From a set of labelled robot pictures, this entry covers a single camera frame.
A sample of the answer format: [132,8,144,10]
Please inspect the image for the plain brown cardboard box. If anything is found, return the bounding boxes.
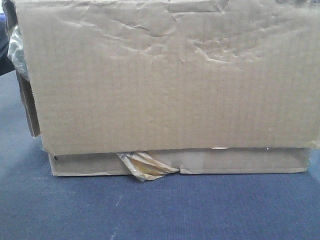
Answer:
[1,0,320,182]

